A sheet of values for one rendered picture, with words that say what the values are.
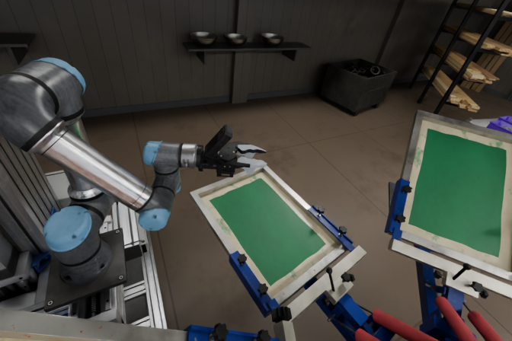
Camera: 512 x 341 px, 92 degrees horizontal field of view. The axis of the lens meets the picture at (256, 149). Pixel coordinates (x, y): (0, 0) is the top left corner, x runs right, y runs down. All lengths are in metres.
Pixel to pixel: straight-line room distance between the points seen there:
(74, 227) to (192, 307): 1.54
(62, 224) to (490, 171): 1.96
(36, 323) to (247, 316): 1.69
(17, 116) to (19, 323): 0.42
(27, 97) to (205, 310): 1.92
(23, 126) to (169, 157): 0.32
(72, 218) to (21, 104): 0.38
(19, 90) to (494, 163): 2.01
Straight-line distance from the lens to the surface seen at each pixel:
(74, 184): 0.95
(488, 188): 1.82
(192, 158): 0.74
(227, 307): 2.28
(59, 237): 0.91
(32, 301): 1.22
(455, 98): 6.02
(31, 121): 0.67
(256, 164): 0.73
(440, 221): 1.64
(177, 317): 2.28
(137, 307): 2.13
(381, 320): 1.30
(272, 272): 1.35
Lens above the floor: 2.14
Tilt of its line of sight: 36 degrees down
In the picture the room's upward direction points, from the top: 8 degrees clockwise
